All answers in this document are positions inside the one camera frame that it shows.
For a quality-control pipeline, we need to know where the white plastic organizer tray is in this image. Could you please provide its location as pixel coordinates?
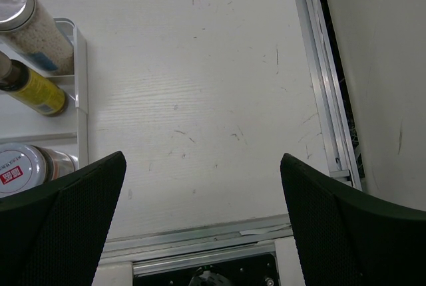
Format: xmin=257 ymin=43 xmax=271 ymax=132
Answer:
xmin=0 ymin=17 xmax=90 ymax=197

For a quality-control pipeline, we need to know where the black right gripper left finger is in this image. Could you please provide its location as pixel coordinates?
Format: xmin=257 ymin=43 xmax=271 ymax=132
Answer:
xmin=1 ymin=151 xmax=126 ymax=285

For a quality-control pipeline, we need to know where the aluminium table frame rail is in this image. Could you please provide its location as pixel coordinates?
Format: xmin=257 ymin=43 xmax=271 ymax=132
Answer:
xmin=97 ymin=0 xmax=360 ymax=285

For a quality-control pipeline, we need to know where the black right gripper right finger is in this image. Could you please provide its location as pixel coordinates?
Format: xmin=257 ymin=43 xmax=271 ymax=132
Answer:
xmin=280 ymin=154 xmax=425 ymax=285

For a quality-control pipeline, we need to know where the dark spice jar red label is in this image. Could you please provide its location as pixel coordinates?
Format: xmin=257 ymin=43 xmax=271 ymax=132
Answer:
xmin=1 ymin=142 xmax=75 ymax=198

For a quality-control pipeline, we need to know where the white granule jar blue label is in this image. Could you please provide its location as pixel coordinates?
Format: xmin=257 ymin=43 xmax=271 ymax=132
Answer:
xmin=1 ymin=0 xmax=74 ymax=75

